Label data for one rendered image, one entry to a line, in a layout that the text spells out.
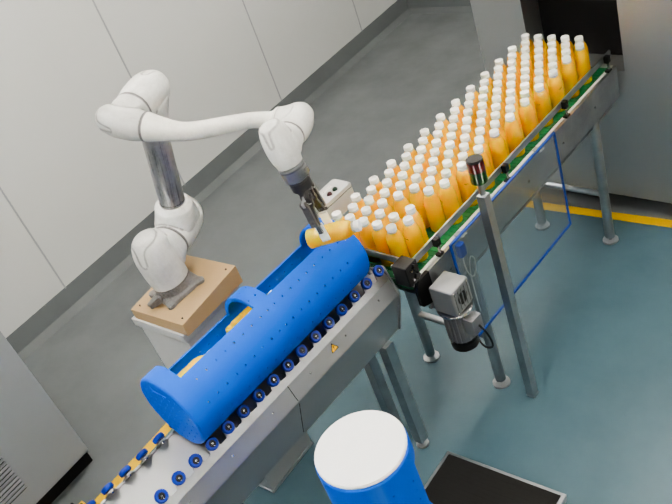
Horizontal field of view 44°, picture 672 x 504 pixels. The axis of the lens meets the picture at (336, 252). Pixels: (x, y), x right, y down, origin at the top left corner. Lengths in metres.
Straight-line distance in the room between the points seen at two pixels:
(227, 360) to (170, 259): 0.64
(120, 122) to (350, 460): 1.31
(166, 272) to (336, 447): 1.08
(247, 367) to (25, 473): 1.82
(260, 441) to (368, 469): 0.59
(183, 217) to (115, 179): 2.51
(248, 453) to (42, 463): 1.66
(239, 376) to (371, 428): 0.49
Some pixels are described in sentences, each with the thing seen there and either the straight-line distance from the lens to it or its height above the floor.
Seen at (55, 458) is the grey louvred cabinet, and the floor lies 0.21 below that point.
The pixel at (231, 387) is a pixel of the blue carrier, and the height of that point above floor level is 1.11.
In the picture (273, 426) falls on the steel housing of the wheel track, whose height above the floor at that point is 0.84.
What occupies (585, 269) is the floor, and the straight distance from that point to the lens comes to 4.40.
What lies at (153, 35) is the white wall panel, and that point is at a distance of 5.88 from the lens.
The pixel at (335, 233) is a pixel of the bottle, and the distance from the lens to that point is 2.77.
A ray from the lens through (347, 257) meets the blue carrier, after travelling 2.94.
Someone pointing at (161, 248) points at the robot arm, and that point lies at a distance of 3.16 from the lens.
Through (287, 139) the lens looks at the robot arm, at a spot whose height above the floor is 1.68.
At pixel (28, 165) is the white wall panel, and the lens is 5.38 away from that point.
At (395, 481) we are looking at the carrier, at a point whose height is 1.00.
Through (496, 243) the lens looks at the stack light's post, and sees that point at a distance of 3.23.
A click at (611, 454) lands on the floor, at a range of 3.59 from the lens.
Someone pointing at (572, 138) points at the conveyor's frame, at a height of 0.79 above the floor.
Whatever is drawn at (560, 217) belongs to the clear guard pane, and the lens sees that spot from 3.86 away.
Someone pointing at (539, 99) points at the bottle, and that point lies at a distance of 3.76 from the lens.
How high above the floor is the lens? 2.84
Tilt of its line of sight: 35 degrees down
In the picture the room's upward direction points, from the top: 21 degrees counter-clockwise
